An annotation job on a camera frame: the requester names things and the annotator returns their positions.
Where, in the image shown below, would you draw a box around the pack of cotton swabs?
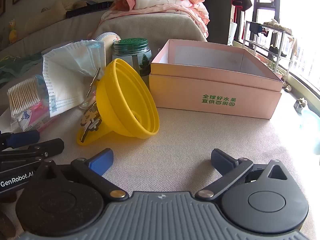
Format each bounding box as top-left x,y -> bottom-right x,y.
7,76 -> 44,119

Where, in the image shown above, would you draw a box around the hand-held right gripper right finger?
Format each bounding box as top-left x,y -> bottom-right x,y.
195,149 -> 288,202

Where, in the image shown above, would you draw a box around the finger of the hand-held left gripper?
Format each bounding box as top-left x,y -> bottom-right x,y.
0,138 -> 65,167
0,129 -> 41,151

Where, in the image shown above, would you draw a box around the grey white shoe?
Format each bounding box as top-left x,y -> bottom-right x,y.
293,97 -> 308,114

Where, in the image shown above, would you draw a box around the black shoes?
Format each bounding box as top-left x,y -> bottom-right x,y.
269,45 -> 288,58

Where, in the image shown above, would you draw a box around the pink cardboard box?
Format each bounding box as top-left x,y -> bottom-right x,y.
149,39 -> 284,119

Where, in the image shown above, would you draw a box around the green cloth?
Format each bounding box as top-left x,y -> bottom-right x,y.
0,52 -> 43,85

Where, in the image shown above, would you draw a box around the dark cloth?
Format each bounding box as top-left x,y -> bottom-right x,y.
250,22 -> 267,34

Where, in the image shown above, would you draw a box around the blue face mask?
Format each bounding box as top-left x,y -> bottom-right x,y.
41,40 -> 107,118

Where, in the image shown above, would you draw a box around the black flat case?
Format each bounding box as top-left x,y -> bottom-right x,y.
65,1 -> 114,19

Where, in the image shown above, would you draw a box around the pink tissue packet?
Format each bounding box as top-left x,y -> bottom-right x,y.
16,102 -> 60,132

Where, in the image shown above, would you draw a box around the clear round container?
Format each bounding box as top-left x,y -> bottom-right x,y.
94,32 -> 122,48

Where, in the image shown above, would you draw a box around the yellow silicone funnel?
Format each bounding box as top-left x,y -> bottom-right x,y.
76,58 -> 160,146

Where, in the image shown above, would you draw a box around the light blue plastic tub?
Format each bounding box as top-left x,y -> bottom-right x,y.
299,107 -> 320,155

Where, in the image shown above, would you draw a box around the metal shelf rack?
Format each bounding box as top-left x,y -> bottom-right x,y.
242,20 -> 298,80

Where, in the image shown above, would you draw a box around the pile of pink clothes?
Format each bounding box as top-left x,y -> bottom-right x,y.
94,0 -> 210,39

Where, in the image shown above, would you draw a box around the yellow duck toy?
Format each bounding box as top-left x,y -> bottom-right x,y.
8,19 -> 17,43

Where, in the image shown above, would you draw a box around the cartoon charm keychain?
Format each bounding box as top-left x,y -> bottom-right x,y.
79,67 -> 102,140

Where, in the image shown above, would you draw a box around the beige sofa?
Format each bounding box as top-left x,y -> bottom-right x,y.
0,0 -> 317,230

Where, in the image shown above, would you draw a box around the dark curtain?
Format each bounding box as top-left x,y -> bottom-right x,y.
200,0 -> 234,45

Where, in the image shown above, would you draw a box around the beige plush toy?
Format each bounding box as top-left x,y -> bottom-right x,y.
56,0 -> 87,14

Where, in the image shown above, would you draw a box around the green lid glass jar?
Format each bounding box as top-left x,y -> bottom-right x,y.
112,38 -> 152,77

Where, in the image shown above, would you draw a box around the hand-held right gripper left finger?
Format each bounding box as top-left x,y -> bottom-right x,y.
32,148 -> 128,202

